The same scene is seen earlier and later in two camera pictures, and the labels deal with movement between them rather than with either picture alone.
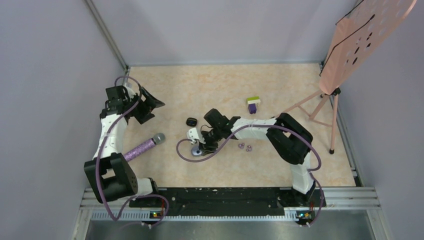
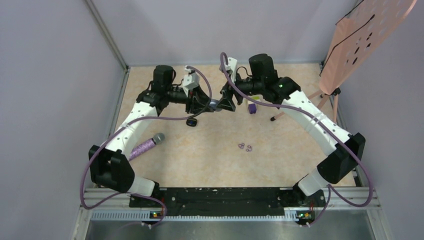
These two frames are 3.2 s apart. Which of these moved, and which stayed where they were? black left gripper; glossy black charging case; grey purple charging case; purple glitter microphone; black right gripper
Moved: grey purple charging case; black right gripper; black left gripper
Stayed: purple glitter microphone; glossy black charging case
